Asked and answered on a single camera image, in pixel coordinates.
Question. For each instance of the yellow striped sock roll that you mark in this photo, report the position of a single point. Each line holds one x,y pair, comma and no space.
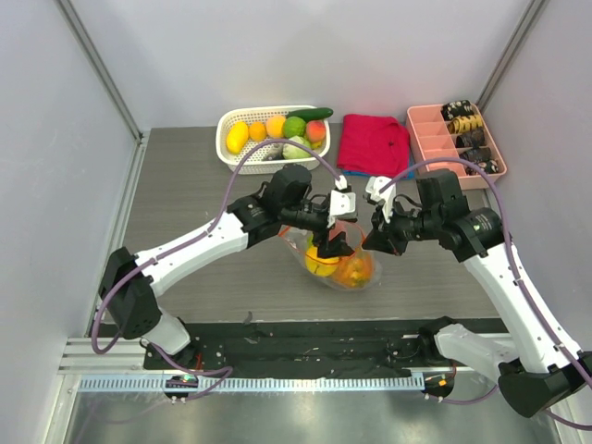
464,124

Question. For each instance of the small orange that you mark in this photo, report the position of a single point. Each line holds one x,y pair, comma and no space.
257,131

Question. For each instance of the red peach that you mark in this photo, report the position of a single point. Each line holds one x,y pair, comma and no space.
315,131

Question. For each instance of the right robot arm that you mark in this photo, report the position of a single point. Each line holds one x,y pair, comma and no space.
544,365

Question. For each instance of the white slotted cable duct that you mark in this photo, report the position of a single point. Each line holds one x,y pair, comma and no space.
177,383

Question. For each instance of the white plastic basket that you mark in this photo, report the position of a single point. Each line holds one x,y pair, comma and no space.
256,165

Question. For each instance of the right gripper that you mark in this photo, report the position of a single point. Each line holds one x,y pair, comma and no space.
384,227

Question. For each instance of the green cucumber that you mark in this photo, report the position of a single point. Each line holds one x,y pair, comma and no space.
311,114

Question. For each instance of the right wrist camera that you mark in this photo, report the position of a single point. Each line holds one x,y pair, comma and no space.
381,192

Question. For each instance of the dark brown sock roll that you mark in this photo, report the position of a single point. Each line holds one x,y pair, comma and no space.
471,139

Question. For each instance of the clear zip top bag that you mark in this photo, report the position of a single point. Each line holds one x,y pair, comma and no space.
298,241

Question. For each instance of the red folded cloth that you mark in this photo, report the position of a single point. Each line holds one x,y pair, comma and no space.
373,146

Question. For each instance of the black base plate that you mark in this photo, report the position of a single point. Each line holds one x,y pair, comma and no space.
311,350

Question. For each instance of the yellow mango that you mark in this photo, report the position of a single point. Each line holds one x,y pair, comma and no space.
237,137

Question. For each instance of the grey mushroom toy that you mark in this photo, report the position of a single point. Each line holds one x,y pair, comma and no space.
275,152

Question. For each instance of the green cabbage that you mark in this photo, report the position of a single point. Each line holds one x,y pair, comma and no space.
292,152

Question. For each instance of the yellow apple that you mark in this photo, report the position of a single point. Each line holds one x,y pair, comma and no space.
316,265

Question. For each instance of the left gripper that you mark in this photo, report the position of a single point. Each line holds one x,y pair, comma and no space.
337,246

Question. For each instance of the dark floral sock roll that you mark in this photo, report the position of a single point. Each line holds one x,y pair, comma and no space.
451,110

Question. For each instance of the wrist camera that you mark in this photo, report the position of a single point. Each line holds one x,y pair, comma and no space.
381,192
342,202

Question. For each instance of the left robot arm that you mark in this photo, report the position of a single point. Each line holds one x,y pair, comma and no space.
132,283

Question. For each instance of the black pink sock roll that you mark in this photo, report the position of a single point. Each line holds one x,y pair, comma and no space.
490,167

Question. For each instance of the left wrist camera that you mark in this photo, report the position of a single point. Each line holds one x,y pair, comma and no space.
342,202

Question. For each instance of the pink divided tray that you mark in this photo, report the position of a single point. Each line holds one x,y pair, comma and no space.
430,138

